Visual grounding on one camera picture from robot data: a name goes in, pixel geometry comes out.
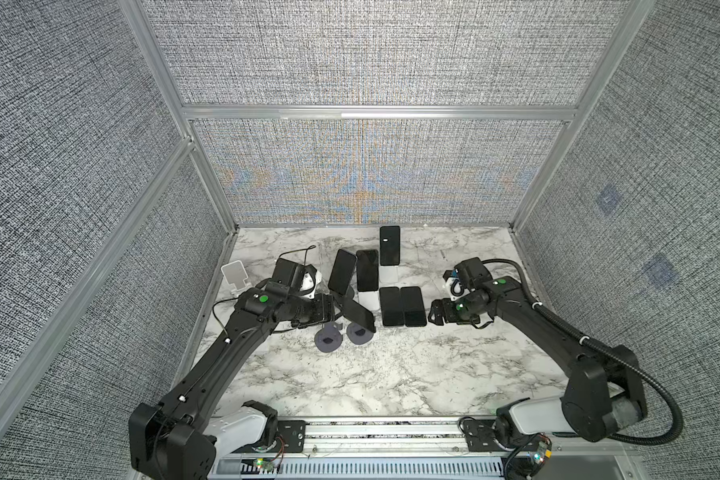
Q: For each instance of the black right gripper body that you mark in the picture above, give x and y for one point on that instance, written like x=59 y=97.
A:
x=457 y=311

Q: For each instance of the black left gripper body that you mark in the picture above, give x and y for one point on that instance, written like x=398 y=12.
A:
x=319 y=310

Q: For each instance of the black phone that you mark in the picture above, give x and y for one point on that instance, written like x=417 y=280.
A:
x=390 y=245
x=391 y=308
x=356 y=313
x=367 y=270
x=413 y=307
x=342 y=272

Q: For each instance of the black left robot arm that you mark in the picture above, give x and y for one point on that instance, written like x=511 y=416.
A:
x=175 y=438

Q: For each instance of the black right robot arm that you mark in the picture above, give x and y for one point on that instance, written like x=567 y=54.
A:
x=604 y=394

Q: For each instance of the dark round stand centre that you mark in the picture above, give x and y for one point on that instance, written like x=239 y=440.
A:
x=341 y=298

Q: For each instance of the grey round stand left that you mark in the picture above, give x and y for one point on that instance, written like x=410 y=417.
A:
x=329 y=338

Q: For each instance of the grey round stand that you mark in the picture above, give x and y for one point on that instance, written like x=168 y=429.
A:
x=359 y=335
x=329 y=338

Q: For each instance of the grey round stand right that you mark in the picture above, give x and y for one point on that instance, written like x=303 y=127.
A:
x=359 y=335

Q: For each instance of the white stand centre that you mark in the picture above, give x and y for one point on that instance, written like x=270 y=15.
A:
x=369 y=300

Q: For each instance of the white stand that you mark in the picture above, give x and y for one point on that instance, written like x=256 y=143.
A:
x=389 y=276
x=369 y=300
x=235 y=279

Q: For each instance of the white stand back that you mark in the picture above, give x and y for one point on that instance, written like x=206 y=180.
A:
x=389 y=276

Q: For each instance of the white stand far left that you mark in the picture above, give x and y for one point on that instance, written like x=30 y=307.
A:
x=235 y=279

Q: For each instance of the black phone back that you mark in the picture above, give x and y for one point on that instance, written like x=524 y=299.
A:
x=390 y=245

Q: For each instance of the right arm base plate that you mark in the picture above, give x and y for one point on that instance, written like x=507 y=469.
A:
x=479 y=434

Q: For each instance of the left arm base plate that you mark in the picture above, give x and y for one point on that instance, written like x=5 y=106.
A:
x=289 y=438

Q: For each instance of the aluminium front rail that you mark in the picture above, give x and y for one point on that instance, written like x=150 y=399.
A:
x=427 y=447

